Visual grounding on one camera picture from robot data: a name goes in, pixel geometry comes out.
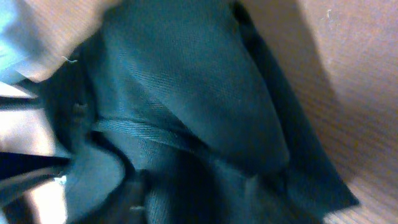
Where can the black t-shirt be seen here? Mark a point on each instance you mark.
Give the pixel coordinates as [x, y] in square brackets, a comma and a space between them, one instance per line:
[177, 112]

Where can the navy printed folded t-shirt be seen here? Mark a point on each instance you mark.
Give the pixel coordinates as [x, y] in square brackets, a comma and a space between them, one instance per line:
[13, 52]

